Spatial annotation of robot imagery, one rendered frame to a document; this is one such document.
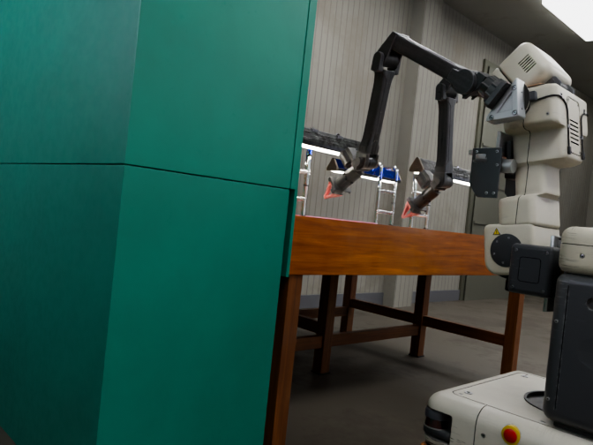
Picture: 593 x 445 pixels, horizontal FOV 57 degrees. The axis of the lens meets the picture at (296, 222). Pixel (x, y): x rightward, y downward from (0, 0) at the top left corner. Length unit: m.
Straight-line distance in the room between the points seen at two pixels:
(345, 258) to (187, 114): 0.78
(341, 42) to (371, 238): 3.10
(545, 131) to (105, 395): 1.44
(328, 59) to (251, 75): 3.23
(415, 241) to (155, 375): 1.17
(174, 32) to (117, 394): 0.87
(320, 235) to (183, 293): 0.55
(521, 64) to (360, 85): 3.19
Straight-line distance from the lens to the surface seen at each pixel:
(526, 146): 1.88
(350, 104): 4.90
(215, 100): 1.45
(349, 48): 4.95
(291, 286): 1.72
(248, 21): 1.55
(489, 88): 1.77
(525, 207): 1.82
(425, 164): 2.77
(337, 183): 2.18
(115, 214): 1.33
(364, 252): 1.95
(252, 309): 1.57
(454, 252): 2.45
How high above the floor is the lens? 0.76
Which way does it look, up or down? 1 degrees down
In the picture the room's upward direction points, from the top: 6 degrees clockwise
